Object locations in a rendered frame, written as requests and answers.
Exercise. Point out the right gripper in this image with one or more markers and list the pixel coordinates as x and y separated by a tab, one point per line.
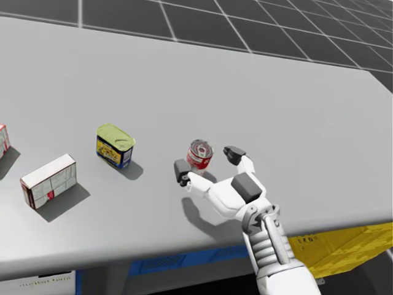
227	196

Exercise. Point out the red and white can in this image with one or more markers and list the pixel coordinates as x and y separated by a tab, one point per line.
199	159

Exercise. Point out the green and blue rectangular can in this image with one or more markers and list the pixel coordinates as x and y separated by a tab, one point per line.
114	144

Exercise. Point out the blue box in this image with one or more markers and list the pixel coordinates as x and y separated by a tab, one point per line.
190	261

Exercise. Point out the yellow box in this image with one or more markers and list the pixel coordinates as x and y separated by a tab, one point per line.
340	249

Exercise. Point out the red and white carton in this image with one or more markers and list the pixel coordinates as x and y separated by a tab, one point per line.
49	181
3	141

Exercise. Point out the white box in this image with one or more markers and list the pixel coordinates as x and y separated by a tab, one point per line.
37	282

